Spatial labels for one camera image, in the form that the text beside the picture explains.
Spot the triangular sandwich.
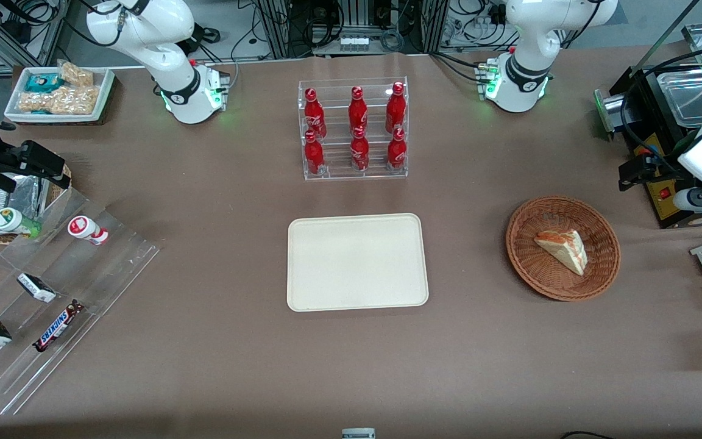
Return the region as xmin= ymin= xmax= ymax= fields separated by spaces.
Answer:
xmin=534 ymin=229 xmax=589 ymax=277

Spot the small round wicker basket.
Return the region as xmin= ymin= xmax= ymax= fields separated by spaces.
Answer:
xmin=0 ymin=162 xmax=73 ymax=246

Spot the white rectangular snack tray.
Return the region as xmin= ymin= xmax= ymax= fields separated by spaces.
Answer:
xmin=4 ymin=66 xmax=116 ymax=125

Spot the brown wicker basket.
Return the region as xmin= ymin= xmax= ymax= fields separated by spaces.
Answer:
xmin=506 ymin=195 xmax=622 ymax=302

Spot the cream plastic tray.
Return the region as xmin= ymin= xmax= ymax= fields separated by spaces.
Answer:
xmin=287 ymin=213 xmax=430 ymax=313

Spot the silver foil packet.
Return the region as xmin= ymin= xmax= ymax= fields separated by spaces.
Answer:
xmin=0 ymin=174 xmax=42 ymax=234

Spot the black food warmer appliance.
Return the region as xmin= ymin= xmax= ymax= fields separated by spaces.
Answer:
xmin=594 ymin=21 xmax=702 ymax=230

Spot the green white yogurt bottle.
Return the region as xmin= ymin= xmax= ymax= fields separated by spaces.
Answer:
xmin=0 ymin=207 xmax=43 ymax=239

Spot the steel food pan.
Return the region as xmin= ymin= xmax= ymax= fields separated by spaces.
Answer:
xmin=656 ymin=68 xmax=702 ymax=129

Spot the large rice cracker packet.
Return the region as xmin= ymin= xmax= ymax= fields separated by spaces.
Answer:
xmin=17 ymin=85 xmax=101 ymax=116

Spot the teal snack packet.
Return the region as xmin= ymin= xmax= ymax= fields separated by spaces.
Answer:
xmin=25 ymin=73 xmax=63 ymax=94

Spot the red white yogurt bottle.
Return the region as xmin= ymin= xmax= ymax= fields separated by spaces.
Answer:
xmin=68 ymin=215 xmax=110 ymax=246

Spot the small rice cracker packet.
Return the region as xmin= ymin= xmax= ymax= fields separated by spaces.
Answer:
xmin=57 ymin=60 xmax=95 ymax=88

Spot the clear acrylic stepped display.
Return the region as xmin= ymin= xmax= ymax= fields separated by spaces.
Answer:
xmin=0 ymin=186 xmax=162 ymax=416

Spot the Snickers chocolate bar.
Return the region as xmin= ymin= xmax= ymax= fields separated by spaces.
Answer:
xmin=32 ymin=299 xmax=86 ymax=353

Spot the red cola bottle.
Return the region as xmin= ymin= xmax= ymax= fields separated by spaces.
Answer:
xmin=349 ymin=86 xmax=369 ymax=132
xmin=387 ymin=128 xmax=407 ymax=170
xmin=304 ymin=88 xmax=328 ymax=140
xmin=350 ymin=126 xmax=371 ymax=172
xmin=303 ymin=130 xmax=326 ymax=176
xmin=386 ymin=82 xmax=407 ymax=134

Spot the clear acrylic bottle rack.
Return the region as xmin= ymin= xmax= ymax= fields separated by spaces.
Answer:
xmin=297 ymin=77 xmax=410 ymax=181

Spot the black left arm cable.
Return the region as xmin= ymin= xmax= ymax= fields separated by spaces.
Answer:
xmin=620 ymin=46 xmax=702 ymax=179

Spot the aluminium frame cabinet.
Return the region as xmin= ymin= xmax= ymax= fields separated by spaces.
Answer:
xmin=253 ymin=0 xmax=450 ymax=59

